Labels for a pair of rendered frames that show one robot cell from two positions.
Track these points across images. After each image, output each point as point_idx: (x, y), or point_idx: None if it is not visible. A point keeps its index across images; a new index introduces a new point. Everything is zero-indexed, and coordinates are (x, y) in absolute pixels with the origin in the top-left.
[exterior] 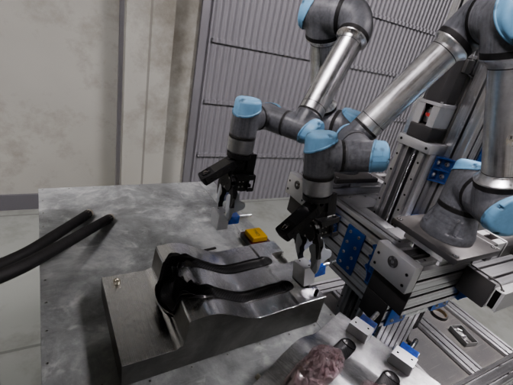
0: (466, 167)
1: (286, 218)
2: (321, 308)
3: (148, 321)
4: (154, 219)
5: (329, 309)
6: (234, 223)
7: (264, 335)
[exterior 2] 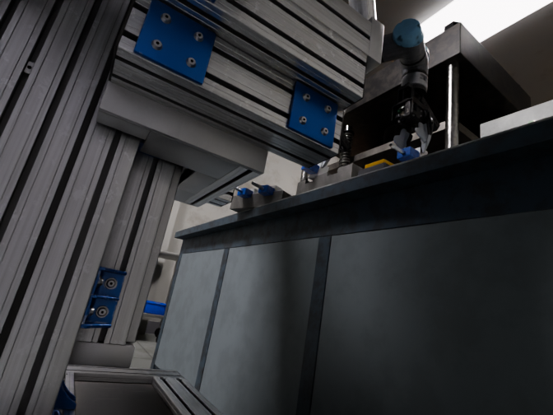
0: None
1: (346, 138)
2: (296, 193)
3: None
4: None
5: (281, 199)
6: (399, 160)
7: None
